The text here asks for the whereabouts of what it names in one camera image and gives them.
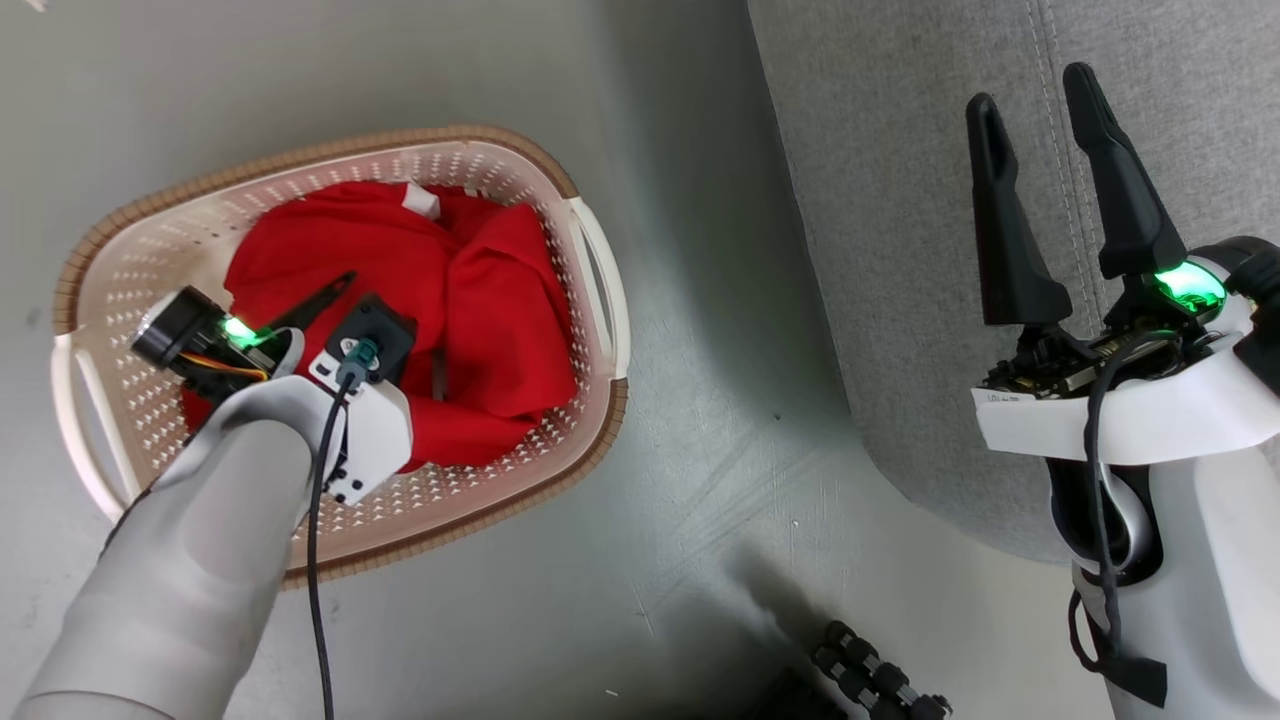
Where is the black cable with teal plug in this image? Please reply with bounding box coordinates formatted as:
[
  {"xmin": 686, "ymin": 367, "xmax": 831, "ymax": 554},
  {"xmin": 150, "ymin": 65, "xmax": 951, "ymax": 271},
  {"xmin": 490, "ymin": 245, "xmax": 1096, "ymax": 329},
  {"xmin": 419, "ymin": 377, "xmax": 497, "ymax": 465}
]
[{"xmin": 305, "ymin": 338, "xmax": 386, "ymax": 720}]

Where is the beige perforated laundry basket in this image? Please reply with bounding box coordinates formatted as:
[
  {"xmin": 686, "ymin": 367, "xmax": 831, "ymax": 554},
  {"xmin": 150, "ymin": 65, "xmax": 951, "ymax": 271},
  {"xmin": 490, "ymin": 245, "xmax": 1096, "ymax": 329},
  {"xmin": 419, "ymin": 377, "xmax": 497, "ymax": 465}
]
[{"xmin": 50, "ymin": 125, "xmax": 631, "ymax": 591}]

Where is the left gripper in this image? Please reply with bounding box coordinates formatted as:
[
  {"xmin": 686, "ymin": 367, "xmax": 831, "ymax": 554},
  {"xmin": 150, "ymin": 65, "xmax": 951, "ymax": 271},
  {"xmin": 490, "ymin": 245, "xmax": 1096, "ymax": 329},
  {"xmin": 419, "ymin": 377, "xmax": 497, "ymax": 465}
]
[{"xmin": 130, "ymin": 270, "xmax": 447, "ymax": 507}]

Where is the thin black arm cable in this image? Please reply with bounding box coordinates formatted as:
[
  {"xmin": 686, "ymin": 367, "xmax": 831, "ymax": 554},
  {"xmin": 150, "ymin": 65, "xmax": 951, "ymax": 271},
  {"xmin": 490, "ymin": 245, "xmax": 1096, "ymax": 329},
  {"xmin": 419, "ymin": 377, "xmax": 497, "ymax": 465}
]
[{"xmin": 1065, "ymin": 340, "xmax": 1171, "ymax": 711}]

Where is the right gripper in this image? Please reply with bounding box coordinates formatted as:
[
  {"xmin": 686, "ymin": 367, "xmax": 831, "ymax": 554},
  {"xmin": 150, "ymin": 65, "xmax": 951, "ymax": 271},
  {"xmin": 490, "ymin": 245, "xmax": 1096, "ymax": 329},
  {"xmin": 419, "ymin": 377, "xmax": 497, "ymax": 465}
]
[{"xmin": 965, "ymin": 62, "xmax": 1280, "ymax": 467}]

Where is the grey fabric sofa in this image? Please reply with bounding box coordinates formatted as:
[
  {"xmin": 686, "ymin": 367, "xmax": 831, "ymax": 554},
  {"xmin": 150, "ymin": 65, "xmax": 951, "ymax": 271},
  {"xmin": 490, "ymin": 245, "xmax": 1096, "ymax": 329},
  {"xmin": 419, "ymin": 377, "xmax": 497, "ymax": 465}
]
[{"xmin": 748, "ymin": 0, "xmax": 1280, "ymax": 566}]

